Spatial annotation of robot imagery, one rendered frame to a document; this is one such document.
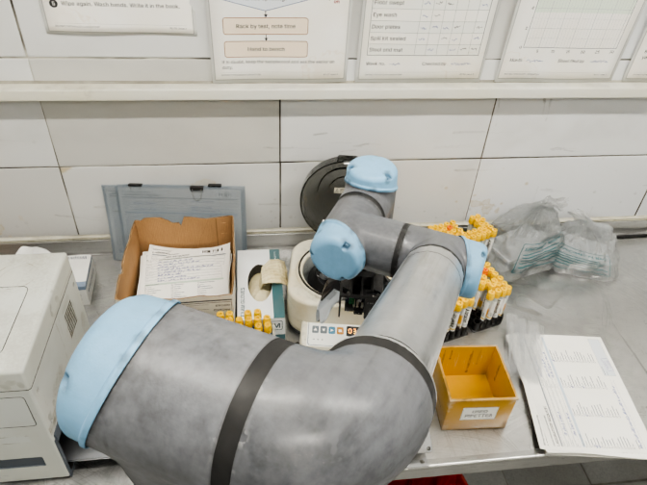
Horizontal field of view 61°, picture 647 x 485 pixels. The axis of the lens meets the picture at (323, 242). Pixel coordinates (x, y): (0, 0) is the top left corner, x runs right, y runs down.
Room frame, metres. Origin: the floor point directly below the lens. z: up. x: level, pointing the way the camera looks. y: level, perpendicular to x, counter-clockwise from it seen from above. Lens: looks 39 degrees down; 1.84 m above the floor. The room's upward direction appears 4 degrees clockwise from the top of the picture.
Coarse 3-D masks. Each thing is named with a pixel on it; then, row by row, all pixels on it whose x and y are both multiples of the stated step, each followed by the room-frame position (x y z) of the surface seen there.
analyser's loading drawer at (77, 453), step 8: (64, 440) 0.54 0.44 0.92; (72, 440) 0.54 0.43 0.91; (64, 448) 0.52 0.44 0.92; (72, 448) 0.52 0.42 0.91; (80, 448) 0.52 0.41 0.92; (88, 448) 0.53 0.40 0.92; (72, 456) 0.51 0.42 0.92; (80, 456) 0.51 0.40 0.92; (88, 456) 0.51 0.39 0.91; (96, 456) 0.51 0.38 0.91; (104, 456) 0.51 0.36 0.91
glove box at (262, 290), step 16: (240, 256) 1.04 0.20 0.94; (256, 256) 1.05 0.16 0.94; (272, 256) 1.05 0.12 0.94; (240, 272) 0.98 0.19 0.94; (256, 272) 1.01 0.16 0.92; (272, 272) 0.96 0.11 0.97; (240, 288) 0.93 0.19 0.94; (256, 288) 0.95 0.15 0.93; (272, 288) 0.94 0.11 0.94; (240, 304) 0.88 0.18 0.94; (256, 304) 0.88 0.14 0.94; (272, 304) 0.88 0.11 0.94; (272, 320) 0.84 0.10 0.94
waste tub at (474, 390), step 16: (448, 352) 0.76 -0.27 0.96; (464, 352) 0.77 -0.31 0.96; (480, 352) 0.77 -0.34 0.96; (496, 352) 0.76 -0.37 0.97; (448, 368) 0.76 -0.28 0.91; (464, 368) 0.77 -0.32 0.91; (480, 368) 0.77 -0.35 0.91; (496, 368) 0.74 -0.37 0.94; (448, 384) 0.74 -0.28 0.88; (464, 384) 0.74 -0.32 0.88; (480, 384) 0.75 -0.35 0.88; (496, 384) 0.72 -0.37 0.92; (512, 384) 0.68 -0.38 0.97; (448, 400) 0.64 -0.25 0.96; (464, 400) 0.63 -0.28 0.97; (480, 400) 0.64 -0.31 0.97; (496, 400) 0.64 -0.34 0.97; (512, 400) 0.65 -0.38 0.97; (448, 416) 0.63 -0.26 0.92; (464, 416) 0.64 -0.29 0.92; (480, 416) 0.64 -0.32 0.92; (496, 416) 0.64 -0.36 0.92
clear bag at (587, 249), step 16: (576, 224) 1.20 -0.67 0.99; (592, 224) 1.19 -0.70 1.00; (608, 224) 1.21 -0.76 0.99; (576, 240) 1.16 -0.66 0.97; (592, 240) 1.15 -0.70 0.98; (608, 240) 1.17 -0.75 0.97; (560, 256) 1.15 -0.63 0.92; (576, 256) 1.14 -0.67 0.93; (592, 256) 1.13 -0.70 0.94; (608, 256) 1.14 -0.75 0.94; (560, 272) 1.13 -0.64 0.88; (576, 272) 1.13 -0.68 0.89; (592, 272) 1.12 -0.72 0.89; (608, 272) 1.12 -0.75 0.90
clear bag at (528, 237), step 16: (512, 208) 1.22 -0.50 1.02; (528, 208) 1.20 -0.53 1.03; (544, 208) 1.18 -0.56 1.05; (560, 208) 1.19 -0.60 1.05; (496, 224) 1.19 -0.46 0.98; (512, 224) 1.17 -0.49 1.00; (528, 224) 1.16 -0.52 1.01; (544, 224) 1.15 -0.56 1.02; (496, 240) 1.16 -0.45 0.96; (512, 240) 1.13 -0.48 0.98; (528, 240) 1.12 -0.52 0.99; (544, 240) 1.14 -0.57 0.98; (560, 240) 1.18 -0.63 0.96; (496, 256) 1.14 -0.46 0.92; (512, 256) 1.11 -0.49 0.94; (528, 256) 1.11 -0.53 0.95; (544, 256) 1.14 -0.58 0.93; (512, 272) 1.09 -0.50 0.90; (528, 272) 1.12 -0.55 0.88
